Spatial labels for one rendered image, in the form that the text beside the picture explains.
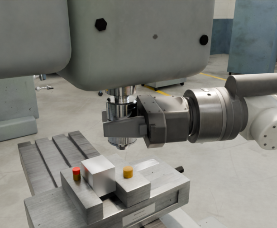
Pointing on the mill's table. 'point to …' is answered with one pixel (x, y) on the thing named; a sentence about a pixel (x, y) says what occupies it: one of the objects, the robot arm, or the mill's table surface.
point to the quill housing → (136, 41)
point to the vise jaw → (129, 183)
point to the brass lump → (127, 172)
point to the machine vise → (108, 201)
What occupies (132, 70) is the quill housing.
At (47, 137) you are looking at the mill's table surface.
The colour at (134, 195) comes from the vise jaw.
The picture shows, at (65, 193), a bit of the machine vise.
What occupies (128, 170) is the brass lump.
